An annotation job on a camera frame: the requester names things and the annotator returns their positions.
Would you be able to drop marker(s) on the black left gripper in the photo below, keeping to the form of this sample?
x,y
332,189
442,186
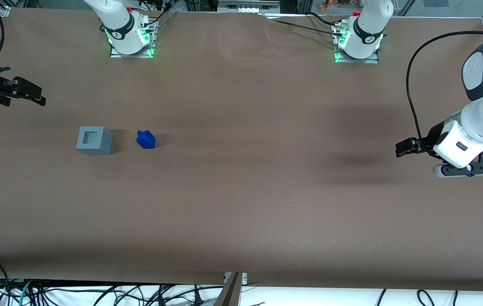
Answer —
x,y
434,134

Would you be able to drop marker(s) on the blue plastic part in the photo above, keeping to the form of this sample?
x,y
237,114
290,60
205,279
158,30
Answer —
x,y
146,140

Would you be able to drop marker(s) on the gray square base block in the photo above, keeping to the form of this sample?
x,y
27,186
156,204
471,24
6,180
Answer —
x,y
101,146

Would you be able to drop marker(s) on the orange clutter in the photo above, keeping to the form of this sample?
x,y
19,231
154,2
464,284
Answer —
x,y
330,5

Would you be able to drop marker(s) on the brown table cover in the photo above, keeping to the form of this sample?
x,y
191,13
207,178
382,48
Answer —
x,y
241,170

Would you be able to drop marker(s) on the gray metal device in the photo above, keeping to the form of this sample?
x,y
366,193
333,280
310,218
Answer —
x,y
245,7

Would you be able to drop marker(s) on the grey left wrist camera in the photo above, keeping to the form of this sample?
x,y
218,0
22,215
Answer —
x,y
467,168

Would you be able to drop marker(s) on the aluminium corner bracket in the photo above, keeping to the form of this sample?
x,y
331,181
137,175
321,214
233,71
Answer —
x,y
2,11

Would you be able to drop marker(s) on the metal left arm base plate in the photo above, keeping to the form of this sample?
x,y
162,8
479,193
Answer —
x,y
371,60

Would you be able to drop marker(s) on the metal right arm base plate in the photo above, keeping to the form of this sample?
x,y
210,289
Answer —
x,y
148,52

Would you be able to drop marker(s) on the small metal bracket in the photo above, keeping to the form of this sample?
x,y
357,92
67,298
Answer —
x,y
244,278

